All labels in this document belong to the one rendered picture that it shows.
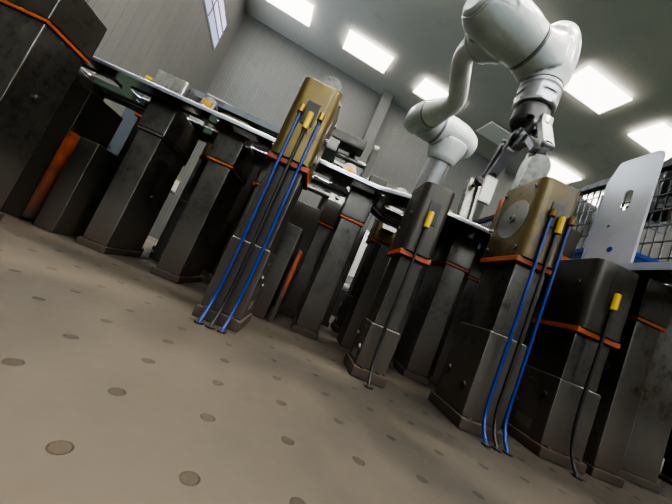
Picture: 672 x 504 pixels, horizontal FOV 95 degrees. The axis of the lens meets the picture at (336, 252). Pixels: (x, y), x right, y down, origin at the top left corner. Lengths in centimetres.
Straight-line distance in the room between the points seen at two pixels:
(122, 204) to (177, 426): 50
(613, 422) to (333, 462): 46
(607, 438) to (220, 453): 53
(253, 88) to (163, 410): 929
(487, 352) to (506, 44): 64
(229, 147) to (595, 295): 61
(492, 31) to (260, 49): 927
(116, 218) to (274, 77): 907
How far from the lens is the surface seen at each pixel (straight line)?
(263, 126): 99
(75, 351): 25
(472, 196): 92
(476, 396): 46
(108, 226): 66
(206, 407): 22
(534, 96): 86
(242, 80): 950
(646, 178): 95
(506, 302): 46
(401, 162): 971
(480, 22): 84
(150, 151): 66
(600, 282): 56
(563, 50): 92
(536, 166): 59
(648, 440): 76
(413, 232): 44
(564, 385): 54
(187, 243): 60
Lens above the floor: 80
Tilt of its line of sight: 6 degrees up
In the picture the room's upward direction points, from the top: 23 degrees clockwise
